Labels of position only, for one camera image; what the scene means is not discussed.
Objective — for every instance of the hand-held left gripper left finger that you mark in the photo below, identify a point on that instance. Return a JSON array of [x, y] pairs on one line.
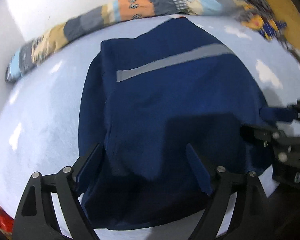
[[88, 166]]

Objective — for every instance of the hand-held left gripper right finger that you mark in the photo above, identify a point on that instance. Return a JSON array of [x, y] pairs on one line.
[[198, 170]]

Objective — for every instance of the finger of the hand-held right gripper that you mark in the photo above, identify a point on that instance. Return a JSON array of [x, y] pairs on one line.
[[255, 133], [277, 114]]

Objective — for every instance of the navy blue work jacket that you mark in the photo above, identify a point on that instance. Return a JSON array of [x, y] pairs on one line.
[[165, 100]]

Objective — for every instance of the navy yellow star-print cloth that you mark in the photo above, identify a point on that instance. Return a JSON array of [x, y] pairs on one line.
[[260, 22]]

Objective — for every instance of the wooden headboard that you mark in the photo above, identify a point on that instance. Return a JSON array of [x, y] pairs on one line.
[[287, 5]]

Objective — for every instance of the patchwork quilt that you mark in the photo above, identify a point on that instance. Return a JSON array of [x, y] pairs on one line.
[[90, 23]]

